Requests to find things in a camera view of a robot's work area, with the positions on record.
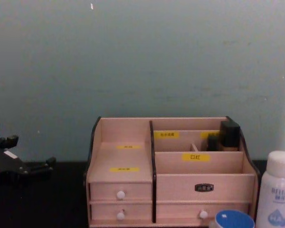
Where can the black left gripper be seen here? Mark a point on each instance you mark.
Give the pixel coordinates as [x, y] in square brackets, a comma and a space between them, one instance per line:
[4, 164]

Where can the small wooden drawer white knob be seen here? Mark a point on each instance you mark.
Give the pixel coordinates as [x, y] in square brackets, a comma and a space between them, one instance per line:
[104, 212]
[104, 191]

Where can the wide wooden drawer white knob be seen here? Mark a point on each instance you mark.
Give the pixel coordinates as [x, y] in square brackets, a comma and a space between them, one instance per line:
[180, 212]

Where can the pale wooden desk organizer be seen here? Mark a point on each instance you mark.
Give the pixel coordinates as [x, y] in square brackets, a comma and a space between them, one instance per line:
[204, 185]

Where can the short black cosmetic bottle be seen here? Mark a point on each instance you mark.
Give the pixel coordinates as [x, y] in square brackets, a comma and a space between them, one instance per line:
[212, 143]

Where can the tall black capped cosmetic bottle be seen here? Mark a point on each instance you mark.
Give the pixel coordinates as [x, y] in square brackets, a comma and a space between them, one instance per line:
[230, 135]

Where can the jar with blue lid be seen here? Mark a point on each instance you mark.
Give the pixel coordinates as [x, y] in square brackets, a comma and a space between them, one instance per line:
[235, 219]

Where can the white plastic lotion bottle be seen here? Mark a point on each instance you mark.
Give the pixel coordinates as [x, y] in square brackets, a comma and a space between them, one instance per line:
[275, 185]

